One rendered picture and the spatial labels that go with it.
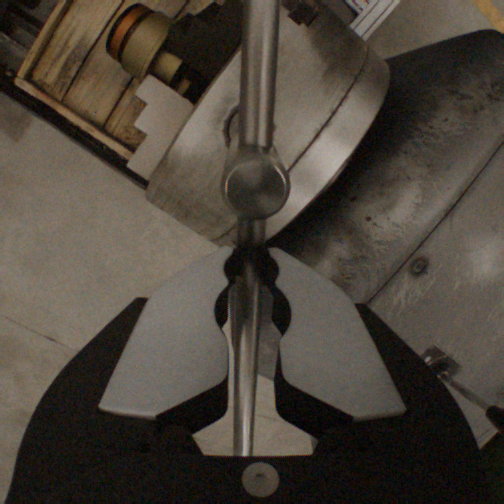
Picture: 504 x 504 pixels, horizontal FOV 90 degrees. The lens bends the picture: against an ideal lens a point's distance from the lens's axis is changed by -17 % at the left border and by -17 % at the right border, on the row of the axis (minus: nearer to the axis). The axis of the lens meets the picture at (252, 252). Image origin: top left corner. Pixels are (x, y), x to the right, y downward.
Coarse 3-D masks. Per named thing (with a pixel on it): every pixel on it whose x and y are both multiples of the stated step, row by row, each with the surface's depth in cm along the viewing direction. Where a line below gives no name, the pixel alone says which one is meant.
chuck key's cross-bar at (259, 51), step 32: (256, 0) 8; (256, 32) 8; (256, 64) 9; (256, 96) 9; (256, 128) 10; (256, 224) 11; (256, 256) 12; (256, 288) 13; (256, 320) 13; (256, 352) 14; (256, 384) 15
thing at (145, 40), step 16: (128, 16) 27; (144, 16) 28; (160, 16) 28; (112, 32) 28; (128, 32) 28; (144, 32) 28; (160, 32) 28; (112, 48) 29; (128, 48) 28; (144, 48) 28; (160, 48) 29; (128, 64) 30; (144, 64) 29; (160, 64) 30; (176, 64) 30; (160, 80) 32; (176, 80) 35
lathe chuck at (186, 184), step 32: (320, 0) 24; (288, 32) 21; (320, 32) 22; (352, 32) 25; (288, 64) 21; (320, 64) 22; (352, 64) 23; (224, 96) 21; (288, 96) 22; (320, 96) 22; (192, 128) 22; (224, 128) 22; (288, 128) 23; (320, 128) 23; (192, 160) 24; (224, 160) 24; (288, 160) 24; (160, 192) 28; (192, 192) 27; (192, 224) 32; (224, 224) 29
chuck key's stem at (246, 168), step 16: (272, 144) 12; (240, 160) 9; (256, 160) 9; (272, 160) 9; (224, 176) 9; (240, 176) 9; (256, 176) 9; (272, 176) 9; (288, 176) 9; (224, 192) 9; (240, 192) 9; (256, 192) 9; (272, 192) 9; (288, 192) 9; (240, 208) 9; (256, 208) 9; (272, 208) 9
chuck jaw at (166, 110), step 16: (144, 80) 31; (144, 96) 32; (160, 96) 32; (176, 96) 32; (144, 112) 32; (160, 112) 33; (176, 112) 33; (144, 128) 33; (160, 128) 33; (176, 128) 33; (144, 144) 33; (160, 144) 34; (144, 160) 34; (160, 160) 34; (144, 176) 34
